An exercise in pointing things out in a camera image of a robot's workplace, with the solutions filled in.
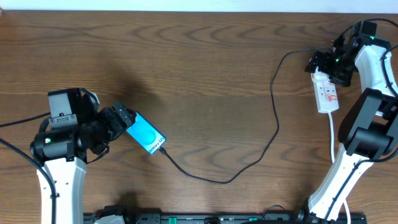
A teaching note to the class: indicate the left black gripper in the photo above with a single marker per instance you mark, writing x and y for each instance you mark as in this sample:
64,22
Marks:
117,116

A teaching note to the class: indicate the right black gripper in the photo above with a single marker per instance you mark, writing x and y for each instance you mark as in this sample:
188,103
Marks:
342,79

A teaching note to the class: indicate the blue screen Galaxy smartphone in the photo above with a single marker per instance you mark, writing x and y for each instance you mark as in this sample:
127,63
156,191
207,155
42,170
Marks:
146,135

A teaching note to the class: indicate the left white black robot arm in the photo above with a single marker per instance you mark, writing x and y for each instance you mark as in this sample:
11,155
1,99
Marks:
74,126

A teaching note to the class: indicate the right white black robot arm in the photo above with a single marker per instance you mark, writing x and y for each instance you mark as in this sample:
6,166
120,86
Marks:
368,133

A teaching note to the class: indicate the white power strip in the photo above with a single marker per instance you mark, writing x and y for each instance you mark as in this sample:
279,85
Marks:
325,93

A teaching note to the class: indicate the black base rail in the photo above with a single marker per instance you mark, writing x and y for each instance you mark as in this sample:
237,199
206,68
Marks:
119,214

